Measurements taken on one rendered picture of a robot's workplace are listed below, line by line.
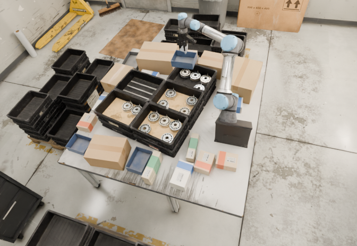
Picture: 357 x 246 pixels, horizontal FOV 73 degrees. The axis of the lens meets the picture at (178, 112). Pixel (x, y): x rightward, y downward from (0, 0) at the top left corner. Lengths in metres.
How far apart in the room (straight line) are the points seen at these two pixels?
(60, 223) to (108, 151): 0.73
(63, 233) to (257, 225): 1.71
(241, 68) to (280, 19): 2.25
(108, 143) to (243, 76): 1.35
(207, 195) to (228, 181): 0.20
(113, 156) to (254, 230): 1.48
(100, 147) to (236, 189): 1.12
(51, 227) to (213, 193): 1.35
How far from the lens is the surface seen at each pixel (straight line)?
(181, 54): 2.29
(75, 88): 3.22
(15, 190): 2.74
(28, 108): 3.32
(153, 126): 2.09
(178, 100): 2.23
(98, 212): 2.83
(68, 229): 2.34
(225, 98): 1.77
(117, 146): 2.03
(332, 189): 2.97
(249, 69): 2.42
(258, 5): 4.50
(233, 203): 1.91
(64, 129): 3.17
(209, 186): 1.94
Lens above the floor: 2.52
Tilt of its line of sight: 52 degrees down
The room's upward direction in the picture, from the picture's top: 9 degrees counter-clockwise
